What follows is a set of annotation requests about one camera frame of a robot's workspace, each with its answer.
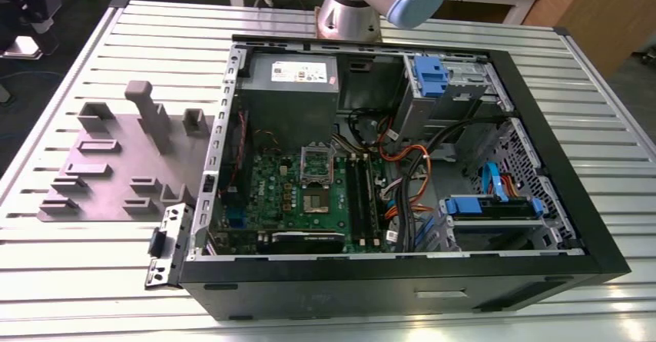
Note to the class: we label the silver disk bay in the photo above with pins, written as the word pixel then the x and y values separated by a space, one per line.
pixel 498 223

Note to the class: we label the blue drive latch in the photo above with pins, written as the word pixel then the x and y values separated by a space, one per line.
pixel 431 75

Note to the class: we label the metal slot bracket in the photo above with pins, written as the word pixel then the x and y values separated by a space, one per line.
pixel 171 219

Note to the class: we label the silver drive cage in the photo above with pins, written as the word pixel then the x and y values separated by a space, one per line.
pixel 426 107

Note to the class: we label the hard disk in blue carrier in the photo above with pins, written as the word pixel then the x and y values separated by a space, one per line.
pixel 467 206

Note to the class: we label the black RAM slot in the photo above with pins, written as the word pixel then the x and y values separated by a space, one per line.
pixel 357 200
pixel 371 200

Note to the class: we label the grey power supply unit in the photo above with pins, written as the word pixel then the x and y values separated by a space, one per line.
pixel 287 107

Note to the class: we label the green motherboard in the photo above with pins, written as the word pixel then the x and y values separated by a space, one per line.
pixel 271 188

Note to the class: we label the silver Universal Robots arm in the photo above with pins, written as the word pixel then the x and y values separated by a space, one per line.
pixel 349 15

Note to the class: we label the wooden cabinet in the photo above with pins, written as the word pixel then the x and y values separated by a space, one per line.
pixel 605 11

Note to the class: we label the black graphics card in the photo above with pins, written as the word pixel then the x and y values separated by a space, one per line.
pixel 307 242

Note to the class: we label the grey parts rack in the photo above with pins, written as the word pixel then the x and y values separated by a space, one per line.
pixel 118 157

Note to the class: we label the black PC case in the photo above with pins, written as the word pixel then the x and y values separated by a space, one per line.
pixel 359 292

